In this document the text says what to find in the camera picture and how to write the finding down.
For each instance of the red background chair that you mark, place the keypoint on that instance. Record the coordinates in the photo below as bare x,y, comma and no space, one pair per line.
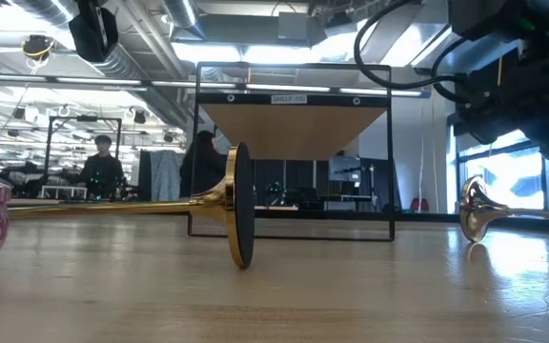
420,205

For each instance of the black aluminium table frame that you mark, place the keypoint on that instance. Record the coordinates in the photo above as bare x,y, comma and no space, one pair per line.
422,217

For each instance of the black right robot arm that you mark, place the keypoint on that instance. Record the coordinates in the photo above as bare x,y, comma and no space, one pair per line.
494,16

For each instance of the gold candlestick holder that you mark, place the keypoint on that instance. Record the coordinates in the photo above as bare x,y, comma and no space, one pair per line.
474,209
208,202

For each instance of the person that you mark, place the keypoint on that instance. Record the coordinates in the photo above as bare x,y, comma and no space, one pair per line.
203,167
102,171

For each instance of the grey fabric partition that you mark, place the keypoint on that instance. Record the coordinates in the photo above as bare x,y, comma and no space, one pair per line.
160,176

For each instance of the black background station frame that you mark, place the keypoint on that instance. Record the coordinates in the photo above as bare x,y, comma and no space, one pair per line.
48,143

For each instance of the dark background monitor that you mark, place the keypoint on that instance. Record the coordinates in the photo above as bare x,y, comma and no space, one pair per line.
345,169

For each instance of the wooden shelf with black frame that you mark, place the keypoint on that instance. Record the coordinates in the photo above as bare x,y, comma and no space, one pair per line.
293,128

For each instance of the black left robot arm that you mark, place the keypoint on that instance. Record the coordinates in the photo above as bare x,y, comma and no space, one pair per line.
93,33

